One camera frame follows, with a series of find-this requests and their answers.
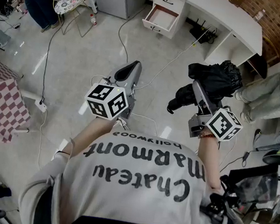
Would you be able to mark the white printed t-shirt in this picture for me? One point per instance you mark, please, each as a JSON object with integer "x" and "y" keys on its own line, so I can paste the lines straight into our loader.
{"x": 129, "y": 196}

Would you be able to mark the black umbrella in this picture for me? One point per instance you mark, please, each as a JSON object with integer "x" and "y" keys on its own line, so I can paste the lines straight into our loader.
{"x": 218, "y": 75}

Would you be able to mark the black shoulder harness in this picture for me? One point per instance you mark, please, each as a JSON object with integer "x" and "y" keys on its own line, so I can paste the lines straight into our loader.
{"x": 219, "y": 207}

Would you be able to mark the clear plastic bottle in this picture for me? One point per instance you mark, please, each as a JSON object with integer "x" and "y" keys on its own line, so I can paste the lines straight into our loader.
{"x": 259, "y": 15}

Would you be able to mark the person's right forearm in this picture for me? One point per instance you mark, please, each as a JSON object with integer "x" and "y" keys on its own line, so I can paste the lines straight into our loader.
{"x": 209, "y": 163}

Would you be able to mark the white desk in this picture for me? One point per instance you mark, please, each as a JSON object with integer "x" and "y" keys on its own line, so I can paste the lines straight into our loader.
{"x": 218, "y": 12}

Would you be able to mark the brown wooden chair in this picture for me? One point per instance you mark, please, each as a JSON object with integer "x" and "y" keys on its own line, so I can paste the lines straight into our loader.
{"x": 270, "y": 50}

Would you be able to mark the black router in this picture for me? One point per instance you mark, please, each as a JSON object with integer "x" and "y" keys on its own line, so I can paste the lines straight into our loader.
{"x": 202, "y": 35}

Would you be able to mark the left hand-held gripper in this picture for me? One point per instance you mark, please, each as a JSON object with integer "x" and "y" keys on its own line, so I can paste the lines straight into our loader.
{"x": 106, "y": 99}

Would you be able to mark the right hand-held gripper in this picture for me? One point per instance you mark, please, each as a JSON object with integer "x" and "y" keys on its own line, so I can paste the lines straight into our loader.
{"x": 223, "y": 124}

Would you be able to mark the black screen device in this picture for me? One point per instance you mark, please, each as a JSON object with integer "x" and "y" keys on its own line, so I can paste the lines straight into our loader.
{"x": 255, "y": 184}

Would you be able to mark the person's left forearm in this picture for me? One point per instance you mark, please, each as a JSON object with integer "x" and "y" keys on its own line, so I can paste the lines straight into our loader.
{"x": 91, "y": 133}

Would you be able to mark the pink checkered tablecloth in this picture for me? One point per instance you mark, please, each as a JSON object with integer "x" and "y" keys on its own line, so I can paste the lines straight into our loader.
{"x": 2, "y": 102}

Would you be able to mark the white power strip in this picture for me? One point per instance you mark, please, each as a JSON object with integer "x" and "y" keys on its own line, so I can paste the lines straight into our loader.
{"x": 40, "y": 105}

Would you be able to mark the white bottle red cap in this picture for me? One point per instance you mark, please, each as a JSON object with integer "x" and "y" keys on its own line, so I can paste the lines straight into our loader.
{"x": 93, "y": 20}

